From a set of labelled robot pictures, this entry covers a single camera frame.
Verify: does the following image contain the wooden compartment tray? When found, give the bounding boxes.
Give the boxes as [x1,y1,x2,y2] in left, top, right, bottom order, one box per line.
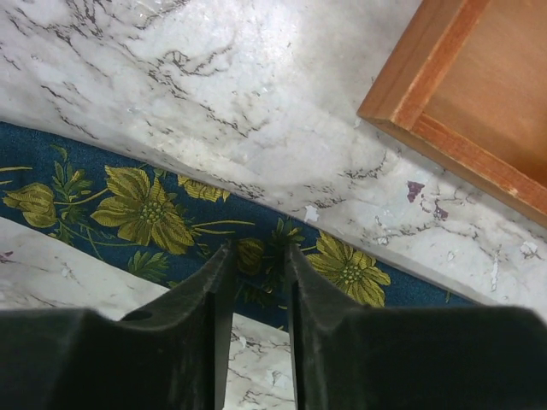
[358,1,546,225]

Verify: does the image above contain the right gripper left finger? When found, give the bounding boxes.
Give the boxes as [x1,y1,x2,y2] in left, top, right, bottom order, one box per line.
[1,243,234,409]

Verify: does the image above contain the navy yellow floral tie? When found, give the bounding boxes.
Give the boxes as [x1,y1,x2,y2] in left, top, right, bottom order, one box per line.
[1,123,467,331]

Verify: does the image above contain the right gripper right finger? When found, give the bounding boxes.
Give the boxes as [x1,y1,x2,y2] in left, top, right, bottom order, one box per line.
[284,246,546,409]

